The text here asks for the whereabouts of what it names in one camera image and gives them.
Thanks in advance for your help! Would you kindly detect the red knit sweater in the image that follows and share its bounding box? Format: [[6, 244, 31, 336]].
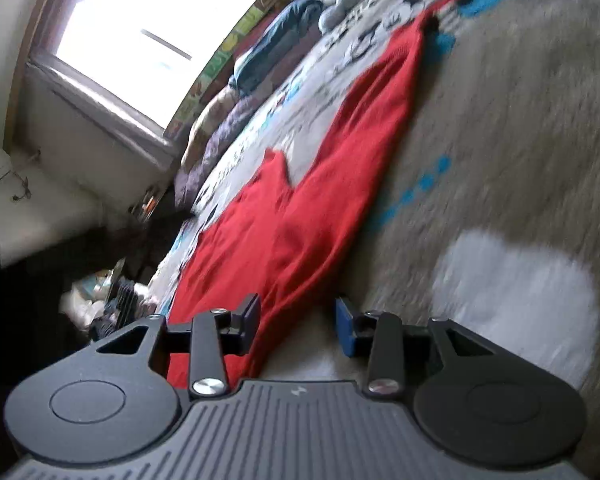
[[170, 9, 434, 386]]

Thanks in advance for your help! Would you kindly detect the clutter clothes pile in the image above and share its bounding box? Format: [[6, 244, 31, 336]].
[[60, 259, 158, 341]]

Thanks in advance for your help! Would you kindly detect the purple quilt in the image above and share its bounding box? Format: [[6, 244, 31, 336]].
[[174, 43, 316, 210]]

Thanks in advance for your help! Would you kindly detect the Mickey Mouse grey blanket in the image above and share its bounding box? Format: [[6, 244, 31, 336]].
[[151, 0, 600, 477]]

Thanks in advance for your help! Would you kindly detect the patterned beige pillow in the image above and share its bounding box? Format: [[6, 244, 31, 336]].
[[181, 86, 239, 174]]

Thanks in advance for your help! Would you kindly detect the light blue plush toy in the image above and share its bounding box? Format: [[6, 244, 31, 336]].
[[318, 0, 362, 36]]

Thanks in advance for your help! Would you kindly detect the colourful foam bed barrier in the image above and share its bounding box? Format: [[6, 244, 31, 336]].
[[163, 0, 291, 141]]

